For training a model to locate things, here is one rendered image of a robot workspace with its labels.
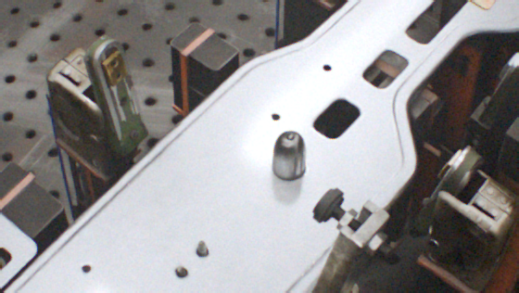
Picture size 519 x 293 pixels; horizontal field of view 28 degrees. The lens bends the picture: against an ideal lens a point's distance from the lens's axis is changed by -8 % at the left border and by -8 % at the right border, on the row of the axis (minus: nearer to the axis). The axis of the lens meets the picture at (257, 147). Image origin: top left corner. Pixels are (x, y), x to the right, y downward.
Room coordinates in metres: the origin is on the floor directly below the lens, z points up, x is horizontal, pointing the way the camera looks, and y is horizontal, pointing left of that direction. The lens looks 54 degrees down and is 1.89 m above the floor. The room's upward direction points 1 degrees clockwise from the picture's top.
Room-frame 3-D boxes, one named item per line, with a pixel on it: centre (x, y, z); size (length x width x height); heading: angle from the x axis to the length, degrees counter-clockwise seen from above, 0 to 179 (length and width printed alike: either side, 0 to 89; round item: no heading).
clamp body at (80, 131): (0.71, 0.17, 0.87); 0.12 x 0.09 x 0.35; 51
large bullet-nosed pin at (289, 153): (0.63, -0.03, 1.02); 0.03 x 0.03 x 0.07
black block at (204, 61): (0.79, 0.06, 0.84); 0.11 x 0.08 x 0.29; 51
